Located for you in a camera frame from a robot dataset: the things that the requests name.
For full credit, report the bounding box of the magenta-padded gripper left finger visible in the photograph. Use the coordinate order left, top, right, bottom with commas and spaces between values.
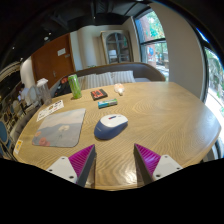
45, 143, 98, 188

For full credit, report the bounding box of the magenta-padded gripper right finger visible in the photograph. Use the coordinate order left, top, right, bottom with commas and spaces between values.
133, 143, 184, 186

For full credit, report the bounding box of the white and blue computer mouse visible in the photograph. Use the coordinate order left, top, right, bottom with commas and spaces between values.
93, 113, 129, 141

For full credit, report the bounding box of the sky and flower print mouse pad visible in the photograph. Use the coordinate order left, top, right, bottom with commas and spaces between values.
31, 107, 87, 148

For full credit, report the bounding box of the white sticker sheet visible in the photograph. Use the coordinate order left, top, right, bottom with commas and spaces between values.
35, 99, 65, 122

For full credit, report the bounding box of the small green and blue pack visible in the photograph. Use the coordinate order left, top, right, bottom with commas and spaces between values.
97, 97, 119, 110

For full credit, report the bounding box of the black box with orange print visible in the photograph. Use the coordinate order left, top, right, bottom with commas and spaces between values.
90, 88, 109, 101

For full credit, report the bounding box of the green drink can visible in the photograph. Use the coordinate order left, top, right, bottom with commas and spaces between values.
67, 73, 83, 100

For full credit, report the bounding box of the black backpack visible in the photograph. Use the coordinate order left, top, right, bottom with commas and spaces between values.
53, 76, 73, 98

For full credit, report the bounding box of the clear shaker bottle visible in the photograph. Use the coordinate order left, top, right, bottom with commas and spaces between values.
35, 77, 53, 106

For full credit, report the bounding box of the white and orange squeeze tube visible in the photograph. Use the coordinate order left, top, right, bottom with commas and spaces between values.
113, 83, 126, 97

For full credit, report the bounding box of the group of dining chairs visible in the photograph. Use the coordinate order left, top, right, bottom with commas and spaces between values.
0, 96, 22, 158

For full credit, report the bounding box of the grey upholstered bench sofa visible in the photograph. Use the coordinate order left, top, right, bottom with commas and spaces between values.
49, 61, 167, 98

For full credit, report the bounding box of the black framed window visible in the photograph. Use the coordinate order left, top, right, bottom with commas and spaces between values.
134, 9, 170, 83
202, 46, 224, 161

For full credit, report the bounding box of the brown wooden door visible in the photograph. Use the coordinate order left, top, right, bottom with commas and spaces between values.
30, 33, 77, 89

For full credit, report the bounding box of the arched glass door cabinet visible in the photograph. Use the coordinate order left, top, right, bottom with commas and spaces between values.
100, 29, 134, 65

